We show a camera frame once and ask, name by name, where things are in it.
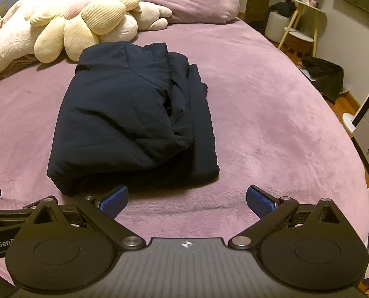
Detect purple pillow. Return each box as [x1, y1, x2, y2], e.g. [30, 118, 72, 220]
[141, 0, 240, 24]

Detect yellow-legged side table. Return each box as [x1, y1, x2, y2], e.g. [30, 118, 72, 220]
[278, 0, 326, 57]

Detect dark clothes on stool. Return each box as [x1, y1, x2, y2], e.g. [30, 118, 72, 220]
[268, 0, 297, 18]

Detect black bag on floor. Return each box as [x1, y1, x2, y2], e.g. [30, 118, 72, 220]
[302, 57, 344, 104]

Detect white round stool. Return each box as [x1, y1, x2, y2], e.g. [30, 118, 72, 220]
[265, 11, 290, 43]

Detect white plush bunny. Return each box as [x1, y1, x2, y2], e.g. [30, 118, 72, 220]
[131, 1, 172, 32]

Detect cream flower plush cushion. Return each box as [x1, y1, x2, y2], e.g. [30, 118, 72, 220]
[29, 0, 140, 63]

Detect navy blue jacket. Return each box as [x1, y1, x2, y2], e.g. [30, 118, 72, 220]
[47, 42, 219, 196]

